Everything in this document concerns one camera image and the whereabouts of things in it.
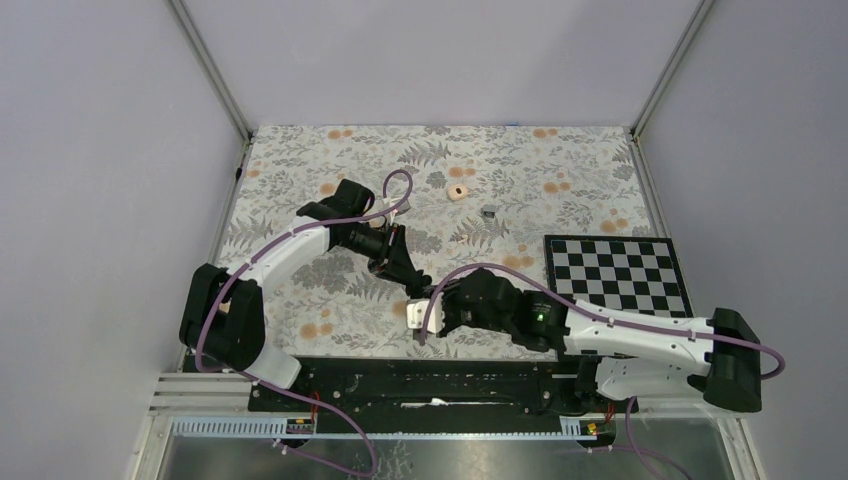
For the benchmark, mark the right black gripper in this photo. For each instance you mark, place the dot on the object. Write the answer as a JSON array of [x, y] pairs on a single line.
[[449, 292]]

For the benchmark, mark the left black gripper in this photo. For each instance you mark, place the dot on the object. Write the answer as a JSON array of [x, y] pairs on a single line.
[[398, 263]]

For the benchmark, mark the black earbud charging case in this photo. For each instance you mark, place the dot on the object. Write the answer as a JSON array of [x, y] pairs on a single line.
[[420, 291]]

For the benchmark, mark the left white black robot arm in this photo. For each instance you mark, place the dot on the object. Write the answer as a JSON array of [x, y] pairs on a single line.
[[223, 321]]

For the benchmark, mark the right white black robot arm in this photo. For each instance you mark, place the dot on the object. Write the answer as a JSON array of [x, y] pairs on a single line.
[[631, 354]]

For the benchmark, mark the small grey metal block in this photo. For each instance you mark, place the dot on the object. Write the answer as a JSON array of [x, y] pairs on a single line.
[[488, 211]]

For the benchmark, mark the pink round small object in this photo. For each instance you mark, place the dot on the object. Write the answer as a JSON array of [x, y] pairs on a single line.
[[457, 192]]

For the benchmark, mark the floral patterned table mat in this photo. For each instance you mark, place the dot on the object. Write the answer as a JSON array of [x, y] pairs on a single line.
[[543, 180]]

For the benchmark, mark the black white checkerboard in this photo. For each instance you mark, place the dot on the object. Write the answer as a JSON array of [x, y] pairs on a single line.
[[633, 274]]

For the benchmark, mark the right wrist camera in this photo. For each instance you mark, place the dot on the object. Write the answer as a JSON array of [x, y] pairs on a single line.
[[415, 311]]

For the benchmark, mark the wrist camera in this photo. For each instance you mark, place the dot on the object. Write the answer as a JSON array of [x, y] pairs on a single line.
[[415, 311], [392, 215]]

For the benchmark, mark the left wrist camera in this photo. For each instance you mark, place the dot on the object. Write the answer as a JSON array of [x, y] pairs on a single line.
[[392, 215]]

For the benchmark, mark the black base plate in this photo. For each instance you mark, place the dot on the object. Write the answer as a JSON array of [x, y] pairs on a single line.
[[426, 396]]

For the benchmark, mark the left aluminium frame post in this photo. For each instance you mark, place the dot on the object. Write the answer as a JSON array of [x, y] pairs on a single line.
[[205, 59]]

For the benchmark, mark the aluminium frame post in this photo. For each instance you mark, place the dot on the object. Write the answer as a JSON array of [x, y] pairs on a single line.
[[205, 59], [678, 55]]

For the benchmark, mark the right aluminium frame post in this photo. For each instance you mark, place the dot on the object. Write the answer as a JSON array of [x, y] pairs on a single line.
[[678, 55]]

